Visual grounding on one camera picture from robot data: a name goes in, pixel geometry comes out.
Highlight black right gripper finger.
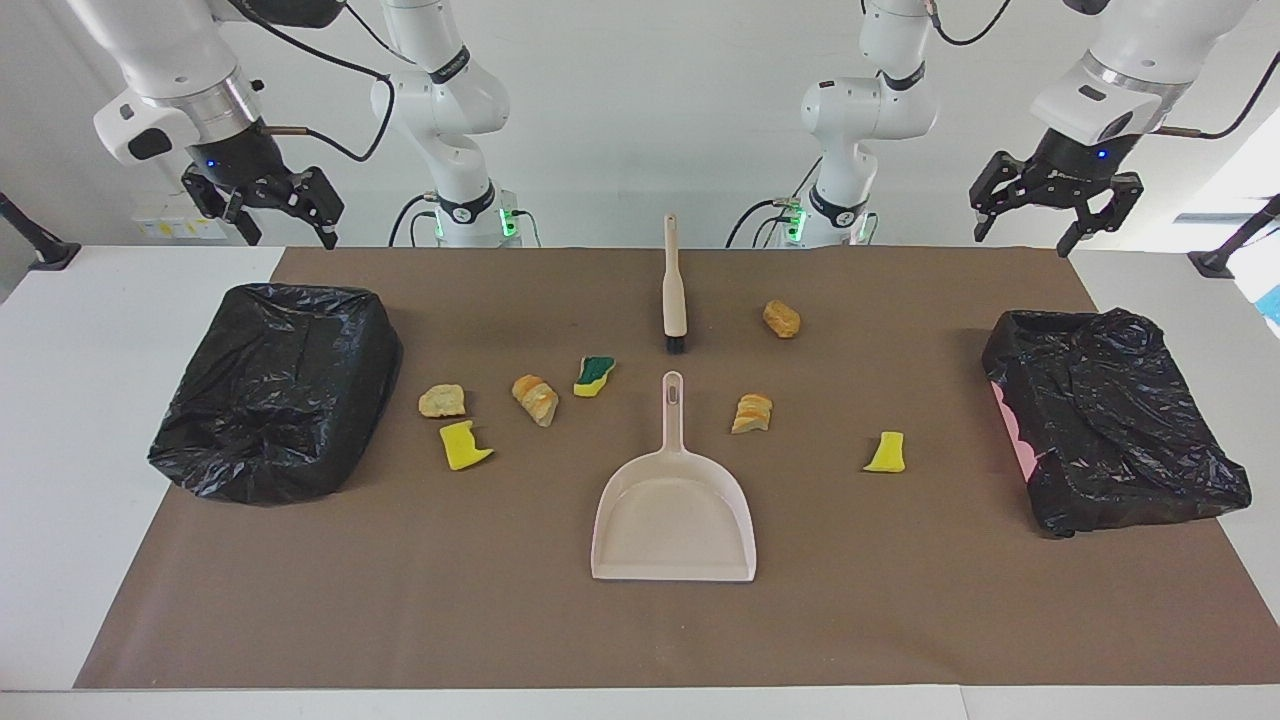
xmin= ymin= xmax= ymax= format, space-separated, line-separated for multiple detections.
xmin=295 ymin=167 xmax=346 ymax=251
xmin=183 ymin=170 xmax=263 ymax=246

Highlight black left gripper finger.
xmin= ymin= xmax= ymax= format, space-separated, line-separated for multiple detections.
xmin=1057 ymin=175 xmax=1144 ymax=258
xmin=970 ymin=152 xmax=1036 ymax=241

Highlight notched yellow sponge piece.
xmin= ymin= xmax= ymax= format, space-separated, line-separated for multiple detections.
xmin=439 ymin=420 xmax=495 ymax=472

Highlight beige hand brush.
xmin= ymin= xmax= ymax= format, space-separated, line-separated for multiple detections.
xmin=663 ymin=214 xmax=691 ymax=354

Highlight beige plastic dustpan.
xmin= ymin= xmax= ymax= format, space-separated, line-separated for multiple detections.
xmin=590 ymin=371 xmax=758 ymax=583

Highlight black plastic trash bag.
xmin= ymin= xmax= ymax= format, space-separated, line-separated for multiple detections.
xmin=982 ymin=307 xmax=1253 ymax=539
xmin=148 ymin=283 xmax=404 ymax=506

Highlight pink plastic bin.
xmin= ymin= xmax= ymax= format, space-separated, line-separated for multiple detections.
xmin=988 ymin=378 xmax=1041 ymax=483

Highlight white boxes with yellow labels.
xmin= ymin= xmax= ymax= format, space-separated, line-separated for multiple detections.
xmin=133 ymin=205 xmax=229 ymax=241

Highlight brown paper table mat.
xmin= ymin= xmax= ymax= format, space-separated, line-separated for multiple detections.
xmin=75 ymin=247 xmax=1280 ymax=689

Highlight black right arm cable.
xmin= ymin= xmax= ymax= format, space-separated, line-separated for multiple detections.
xmin=225 ymin=0 xmax=421 ymax=164

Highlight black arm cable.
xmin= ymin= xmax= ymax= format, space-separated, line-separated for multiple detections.
xmin=225 ymin=0 xmax=421 ymax=164
xmin=925 ymin=0 xmax=1280 ymax=141

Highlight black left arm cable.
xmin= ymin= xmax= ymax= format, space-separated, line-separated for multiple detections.
xmin=925 ymin=0 xmax=1280 ymax=141

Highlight black camera stand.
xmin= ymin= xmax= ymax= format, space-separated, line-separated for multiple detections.
xmin=1188 ymin=195 xmax=1280 ymax=279
xmin=0 ymin=192 xmax=81 ymax=271

